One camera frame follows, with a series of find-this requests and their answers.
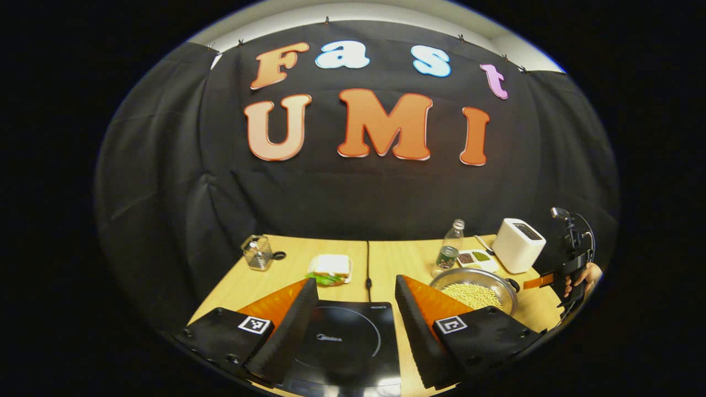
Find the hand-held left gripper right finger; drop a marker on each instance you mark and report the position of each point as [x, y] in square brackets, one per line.
[413, 331]

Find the white toaster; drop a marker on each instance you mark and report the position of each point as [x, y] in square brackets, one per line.
[515, 248]

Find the pile of yellow soybeans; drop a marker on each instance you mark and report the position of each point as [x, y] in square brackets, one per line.
[471, 295]

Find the clear plastic water bottle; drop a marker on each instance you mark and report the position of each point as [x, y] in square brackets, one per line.
[449, 248]

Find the row of black backdrop clips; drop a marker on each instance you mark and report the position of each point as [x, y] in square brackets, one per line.
[326, 21]

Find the white divided bean dish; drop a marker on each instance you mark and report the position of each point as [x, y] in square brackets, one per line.
[477, 259]

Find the black induction cooktop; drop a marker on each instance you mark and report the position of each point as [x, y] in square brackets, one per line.
[342, 353]

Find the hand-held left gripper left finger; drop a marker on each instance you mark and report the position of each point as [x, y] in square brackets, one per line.
[292, 331]

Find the black backdrop cloth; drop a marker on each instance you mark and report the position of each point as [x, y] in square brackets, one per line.
[353, 198]

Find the white spoon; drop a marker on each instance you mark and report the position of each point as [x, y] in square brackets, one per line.
[484, 245]

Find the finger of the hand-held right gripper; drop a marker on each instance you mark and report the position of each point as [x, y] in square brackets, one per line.
[538, 282]

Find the white bread sandwich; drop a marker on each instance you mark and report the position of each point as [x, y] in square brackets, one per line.
[331, 266]

